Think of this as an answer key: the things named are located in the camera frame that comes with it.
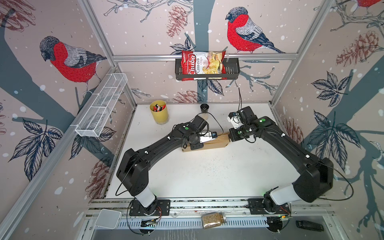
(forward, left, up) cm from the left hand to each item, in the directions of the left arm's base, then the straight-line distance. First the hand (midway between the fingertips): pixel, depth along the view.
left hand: (199, 139), depth 83 cm
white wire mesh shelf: (+4, +52, +16) cm, 54 cm away
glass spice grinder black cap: (+28, -5, -3) cm, 29 cm away
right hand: (0, -16, +2) cm, 16 cm away
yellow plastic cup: (+25, +27, -3) cm, 37 cm away
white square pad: (-35, +45, -14) cm, 58 cm away
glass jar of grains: (-37, -6, -9) cm, 38 cm away
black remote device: (-39, -49, -10) cm, 63 cm away
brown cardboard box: (-1, -13, +1) cm, 13 cm away
